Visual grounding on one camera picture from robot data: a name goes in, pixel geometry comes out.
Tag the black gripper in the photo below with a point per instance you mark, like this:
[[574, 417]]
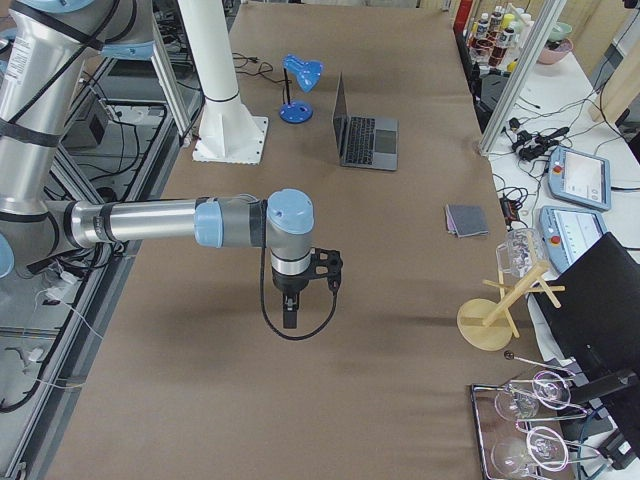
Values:
[[289, 284]]

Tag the grey laptop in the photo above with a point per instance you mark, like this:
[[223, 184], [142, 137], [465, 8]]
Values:
[[364, 142]]

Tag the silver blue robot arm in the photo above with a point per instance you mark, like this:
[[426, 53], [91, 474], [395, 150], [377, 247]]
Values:
[[52, 42]]

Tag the grey folded cloth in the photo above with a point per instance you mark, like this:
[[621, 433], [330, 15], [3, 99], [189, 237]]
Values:
[[465, 220]]

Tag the wooden cup rack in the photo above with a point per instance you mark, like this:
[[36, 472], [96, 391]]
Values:
[[488, 325]]

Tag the clear glass mug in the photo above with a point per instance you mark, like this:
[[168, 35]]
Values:
[[520, 251]]

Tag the metal glass rack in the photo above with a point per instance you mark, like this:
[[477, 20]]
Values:
[[517, 423]]

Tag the wine glass far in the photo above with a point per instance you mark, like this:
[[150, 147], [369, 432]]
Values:
[[521, 399]]

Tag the wine glass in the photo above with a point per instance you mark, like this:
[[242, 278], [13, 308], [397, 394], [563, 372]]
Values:
[[521, 399], [540, 452]]

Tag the lower teach pendant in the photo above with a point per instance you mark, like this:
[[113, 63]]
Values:
[[568, 233]]

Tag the teach pendant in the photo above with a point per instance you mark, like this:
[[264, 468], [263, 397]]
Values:
[[568, 233], [580, 178]]

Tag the wine glass near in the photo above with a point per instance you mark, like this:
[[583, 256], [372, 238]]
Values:
[[540, 452]]

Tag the black chair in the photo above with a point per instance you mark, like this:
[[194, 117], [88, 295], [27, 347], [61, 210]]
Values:
[[597, 324]]

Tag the upper teach pendant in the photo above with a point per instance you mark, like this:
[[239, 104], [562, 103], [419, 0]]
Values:
[[580, 178]]

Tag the pink bowl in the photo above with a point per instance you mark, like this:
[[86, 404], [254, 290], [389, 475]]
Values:
[[550, 56]]

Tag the green bowl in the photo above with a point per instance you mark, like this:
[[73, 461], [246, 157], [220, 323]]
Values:
[[559, 32]]

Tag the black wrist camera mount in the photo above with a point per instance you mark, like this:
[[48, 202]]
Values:
[[325, 264]]

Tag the bottles in wire basket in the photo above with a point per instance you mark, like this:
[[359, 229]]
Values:
[[490, 37]]

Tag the aluminium frame post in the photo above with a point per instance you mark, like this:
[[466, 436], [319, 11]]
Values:
[[549, 14]]

